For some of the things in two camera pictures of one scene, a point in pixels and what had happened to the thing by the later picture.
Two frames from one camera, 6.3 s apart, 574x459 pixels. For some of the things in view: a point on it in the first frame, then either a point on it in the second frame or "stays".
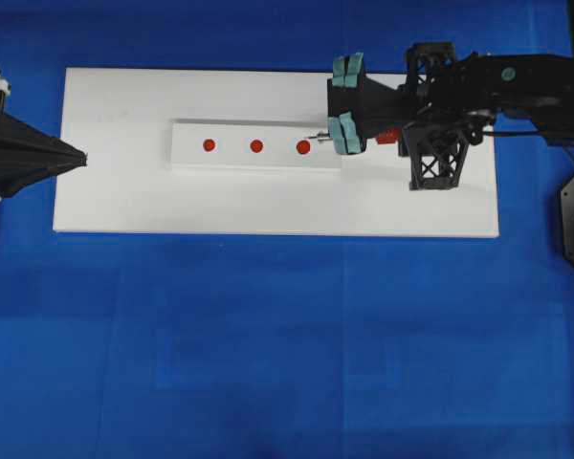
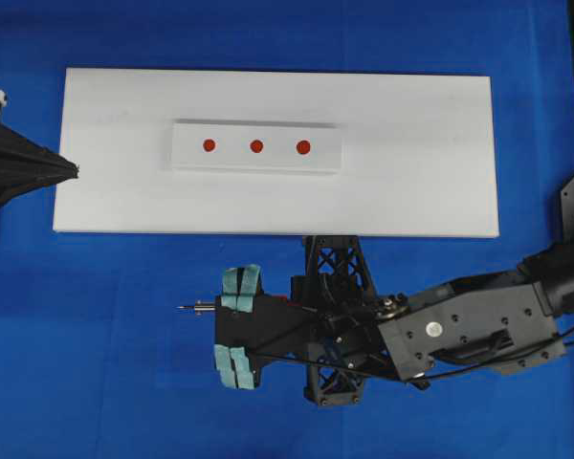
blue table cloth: (154, 345) stays
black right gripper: (439, 110) → (336, 317)
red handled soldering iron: (385, 138) → (199, 306)
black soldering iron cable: (539, 131) → (475, 369)
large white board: (239, 151) stays
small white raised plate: (251, 149) stays
